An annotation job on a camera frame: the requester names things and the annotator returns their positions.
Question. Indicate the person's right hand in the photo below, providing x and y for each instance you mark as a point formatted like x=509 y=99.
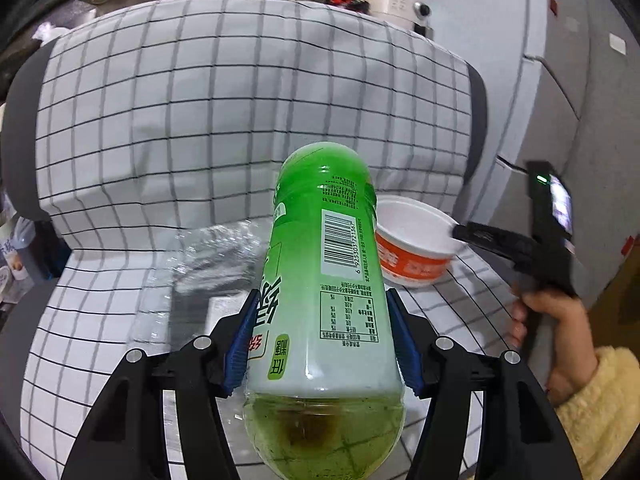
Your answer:
x=574 y=359

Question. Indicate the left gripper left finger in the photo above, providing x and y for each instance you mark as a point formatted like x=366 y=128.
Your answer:
x=124 y=435

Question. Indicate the white checkered cloth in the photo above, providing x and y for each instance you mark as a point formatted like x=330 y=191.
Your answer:
x=240 y=150

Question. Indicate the white rice cooker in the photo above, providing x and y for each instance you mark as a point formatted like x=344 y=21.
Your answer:
x=408 y=14

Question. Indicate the clear plastic packaging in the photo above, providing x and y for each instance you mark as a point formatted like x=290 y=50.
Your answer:
x=202 y=276

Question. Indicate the orange white instant noodle cup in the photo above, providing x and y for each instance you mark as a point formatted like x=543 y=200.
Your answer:
x=415 y=243

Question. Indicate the yellow fleece sleeve forearm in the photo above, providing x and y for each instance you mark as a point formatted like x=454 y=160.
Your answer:
x=601 y=418

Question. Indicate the grey refrigerator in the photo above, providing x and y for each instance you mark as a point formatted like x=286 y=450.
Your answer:
x=562 y=84

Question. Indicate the grey office chair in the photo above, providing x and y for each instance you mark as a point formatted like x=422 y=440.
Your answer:
x=20 y=159

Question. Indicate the green tea bottle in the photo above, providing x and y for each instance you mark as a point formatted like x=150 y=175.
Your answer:
x=323 y=391

